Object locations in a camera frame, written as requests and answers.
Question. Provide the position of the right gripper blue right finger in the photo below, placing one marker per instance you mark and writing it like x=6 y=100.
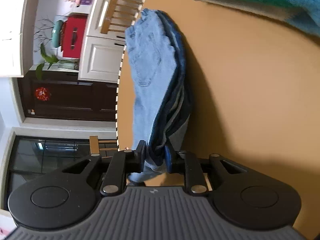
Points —
x=188 y=165

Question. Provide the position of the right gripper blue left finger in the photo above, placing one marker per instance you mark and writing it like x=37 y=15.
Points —
x=122 y=163

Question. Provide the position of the light blue denim jeans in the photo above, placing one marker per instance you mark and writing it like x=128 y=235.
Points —
x=162 y=104

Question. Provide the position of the wooden chair at left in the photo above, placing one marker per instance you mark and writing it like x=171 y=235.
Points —
x=102 y=148

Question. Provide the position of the dark wooden door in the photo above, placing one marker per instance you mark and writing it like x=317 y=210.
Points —
x=60 y=95

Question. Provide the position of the red storage box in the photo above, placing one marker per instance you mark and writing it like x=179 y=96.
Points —
x=73 y=35

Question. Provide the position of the green plant in vase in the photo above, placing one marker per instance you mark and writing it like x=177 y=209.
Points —
x=51 y=32

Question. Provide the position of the white sideboard cabinet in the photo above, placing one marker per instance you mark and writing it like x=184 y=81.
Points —
x=101 y=54

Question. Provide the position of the wooden spindle chair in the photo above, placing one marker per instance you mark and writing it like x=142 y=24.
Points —
x=119 y=15

